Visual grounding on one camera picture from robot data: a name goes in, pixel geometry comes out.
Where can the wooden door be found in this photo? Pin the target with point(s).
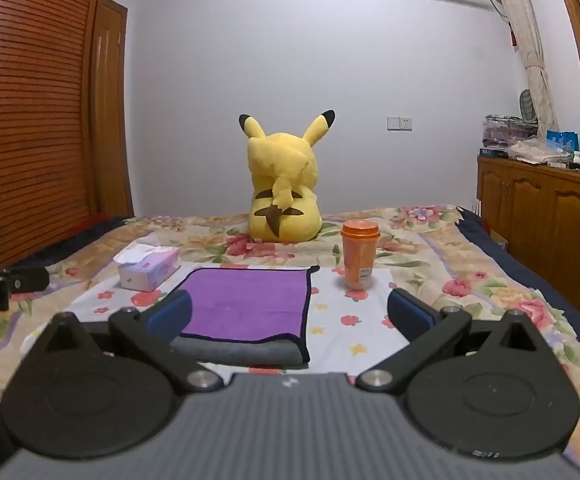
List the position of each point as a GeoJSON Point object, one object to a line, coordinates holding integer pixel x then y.
{"type": "Point", "coordinates": [112, 110]}

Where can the wooden cabinet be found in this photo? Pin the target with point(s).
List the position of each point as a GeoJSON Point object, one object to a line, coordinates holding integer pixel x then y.
{"type": "Point", "coordinates": [545, 220]}

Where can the dark blue bed cover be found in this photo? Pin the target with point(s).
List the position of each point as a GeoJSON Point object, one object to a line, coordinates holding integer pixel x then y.
{"type": "Point", "coordinates": [525, 282]}

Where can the orange lidded cup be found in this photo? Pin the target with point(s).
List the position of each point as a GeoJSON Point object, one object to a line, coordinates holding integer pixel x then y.
{"type": "Point", "coordinates": [359, 255]}

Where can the wooden louvred wardrobe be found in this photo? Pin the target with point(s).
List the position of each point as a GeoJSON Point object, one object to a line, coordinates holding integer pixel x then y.
{"type": "Point", "coordinates": [24, 110]}

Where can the yellow plush toy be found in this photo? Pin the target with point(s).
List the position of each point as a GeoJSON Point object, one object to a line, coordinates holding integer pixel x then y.
{"type": "Point", "coordinates": [282, 180]}

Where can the purple towel with black trim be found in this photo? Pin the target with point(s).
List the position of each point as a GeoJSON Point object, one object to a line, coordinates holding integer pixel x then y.
{"type": "Point", "coordinates": [250, 300]}

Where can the pink and white tissue box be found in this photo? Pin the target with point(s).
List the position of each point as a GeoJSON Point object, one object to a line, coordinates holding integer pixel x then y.
{"type": "Point", "coordinates": [149, 270]}

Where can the white wall switch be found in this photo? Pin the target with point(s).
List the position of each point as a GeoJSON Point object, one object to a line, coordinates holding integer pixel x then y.
{"type": "Point", "coordinates": [399, 123]}

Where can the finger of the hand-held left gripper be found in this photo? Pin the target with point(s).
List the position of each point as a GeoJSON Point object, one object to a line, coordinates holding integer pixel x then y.
{"type": "Point", "coordinates": [29, 279]}

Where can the blue box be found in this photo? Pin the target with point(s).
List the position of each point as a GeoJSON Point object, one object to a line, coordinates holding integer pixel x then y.
{"type": "Point", "coordinates": [562, 141]}

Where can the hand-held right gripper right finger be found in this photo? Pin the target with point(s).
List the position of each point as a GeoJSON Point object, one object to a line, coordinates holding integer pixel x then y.
{"type": "Point", "coordinates": [410, 310]}

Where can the beige patterned curtain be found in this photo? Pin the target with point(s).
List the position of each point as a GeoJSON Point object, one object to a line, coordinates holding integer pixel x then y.
{"type": "Point", "coordinates": [535, 60]}

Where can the stack of folded clothes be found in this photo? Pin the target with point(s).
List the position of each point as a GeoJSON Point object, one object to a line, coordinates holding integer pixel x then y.
{"type": "Point", "coordinates": [507, 135]}

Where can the grey towel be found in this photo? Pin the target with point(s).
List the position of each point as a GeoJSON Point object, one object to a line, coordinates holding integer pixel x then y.
{"type": "Point", "coordinates": [240, 352]}

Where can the floral bed sheet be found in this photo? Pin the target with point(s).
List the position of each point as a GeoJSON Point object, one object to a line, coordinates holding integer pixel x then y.
{"type": "Point", "coordinates": [420, 265]}

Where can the red hanging ornament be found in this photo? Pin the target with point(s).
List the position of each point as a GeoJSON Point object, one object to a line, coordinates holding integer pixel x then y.
{"type": "Point", "coordinates": [512, 37]}

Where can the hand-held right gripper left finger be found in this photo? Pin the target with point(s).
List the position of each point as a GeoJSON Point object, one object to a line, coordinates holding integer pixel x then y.
{"type": "Point", "coordinates": [172, 312]}

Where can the beige plastic bag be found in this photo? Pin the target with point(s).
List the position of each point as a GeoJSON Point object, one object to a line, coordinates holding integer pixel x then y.
{"type": "Point", "coordinates": [535, 152]}

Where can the grey fan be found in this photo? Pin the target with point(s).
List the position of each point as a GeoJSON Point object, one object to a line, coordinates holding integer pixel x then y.
{"type": "Point", "coordinates": [526, 104]}

